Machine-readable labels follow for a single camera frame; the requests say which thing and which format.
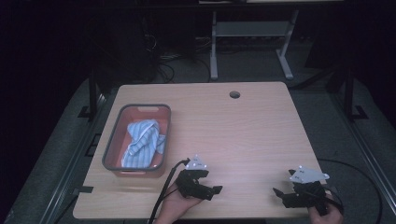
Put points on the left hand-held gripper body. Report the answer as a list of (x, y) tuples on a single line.
[(190, 183)]

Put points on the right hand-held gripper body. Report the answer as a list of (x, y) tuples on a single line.
[(306, 186)]

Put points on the person's left hand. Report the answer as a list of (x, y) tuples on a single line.
[(174, 203)]

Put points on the person's right hand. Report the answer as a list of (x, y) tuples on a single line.
[(327, 217)]

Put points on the blue striped cloth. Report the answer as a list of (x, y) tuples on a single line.
[(143, 143)]

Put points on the red plastic basin grey rim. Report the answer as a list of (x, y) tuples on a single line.
[(124, 140)]

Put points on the grey metal stand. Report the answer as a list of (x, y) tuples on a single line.
[(249, 29)]

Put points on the aluminium frame rail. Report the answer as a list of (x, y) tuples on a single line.
[(367, 149), (77, 152)]

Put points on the black metal post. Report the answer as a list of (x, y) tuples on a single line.
[(349, 93), (92, 93)]

